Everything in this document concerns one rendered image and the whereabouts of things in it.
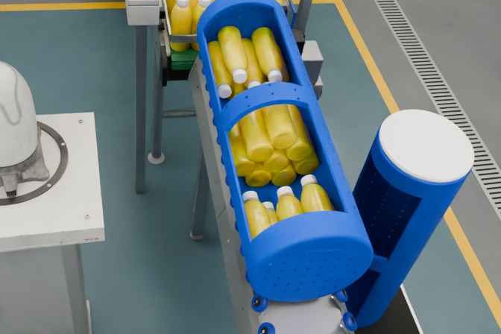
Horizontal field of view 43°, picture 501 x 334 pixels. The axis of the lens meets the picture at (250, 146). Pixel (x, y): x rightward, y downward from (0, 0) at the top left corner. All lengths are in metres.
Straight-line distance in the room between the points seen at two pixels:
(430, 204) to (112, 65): 2.10
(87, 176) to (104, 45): 2.06
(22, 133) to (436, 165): 1.09
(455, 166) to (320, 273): 0.59
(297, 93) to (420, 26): 2.67
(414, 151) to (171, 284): 1.23
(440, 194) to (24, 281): 1.18
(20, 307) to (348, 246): 1.02
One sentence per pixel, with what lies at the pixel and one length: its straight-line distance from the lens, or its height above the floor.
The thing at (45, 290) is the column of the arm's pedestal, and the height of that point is 0.64.
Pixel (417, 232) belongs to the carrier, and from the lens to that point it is 1.98.
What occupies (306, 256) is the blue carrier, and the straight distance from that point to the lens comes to 1.37.
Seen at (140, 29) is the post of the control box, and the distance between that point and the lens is 2.23.
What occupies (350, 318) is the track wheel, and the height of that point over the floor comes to 0.98.
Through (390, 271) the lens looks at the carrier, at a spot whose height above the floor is 0.57.
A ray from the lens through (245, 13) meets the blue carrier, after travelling 1.96.
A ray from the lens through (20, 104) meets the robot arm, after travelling 1.48.
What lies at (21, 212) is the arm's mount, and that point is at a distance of 1.55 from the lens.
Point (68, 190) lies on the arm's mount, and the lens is 1.58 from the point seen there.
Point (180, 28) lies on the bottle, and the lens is 2.12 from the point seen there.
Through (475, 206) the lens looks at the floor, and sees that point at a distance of 3.26.
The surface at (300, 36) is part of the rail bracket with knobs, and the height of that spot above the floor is 1.00.
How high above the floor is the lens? 2.29
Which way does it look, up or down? 47 degrees down
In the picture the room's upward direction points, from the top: 11 degrees clockwise
